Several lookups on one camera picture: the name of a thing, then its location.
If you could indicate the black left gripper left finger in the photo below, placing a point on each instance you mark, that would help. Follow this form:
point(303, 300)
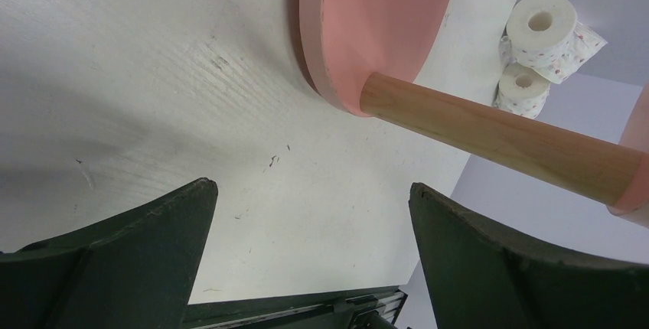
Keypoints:
point(134, 270)

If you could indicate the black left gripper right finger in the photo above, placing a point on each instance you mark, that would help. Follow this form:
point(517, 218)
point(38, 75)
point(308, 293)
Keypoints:
point(483, 274)

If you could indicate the pink three-tier shelf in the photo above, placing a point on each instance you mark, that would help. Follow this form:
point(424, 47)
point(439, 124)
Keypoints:
point(363, 57)

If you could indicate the white dotted roll right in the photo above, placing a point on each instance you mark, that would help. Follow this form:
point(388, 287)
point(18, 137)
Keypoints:
point(521, 91)

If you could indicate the white dotted roll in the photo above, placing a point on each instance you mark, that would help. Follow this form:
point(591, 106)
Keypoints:
point(521, 91)
point(546, 36)

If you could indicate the white dotted roll left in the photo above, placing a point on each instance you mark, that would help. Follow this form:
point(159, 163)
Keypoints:
point(546, 36)

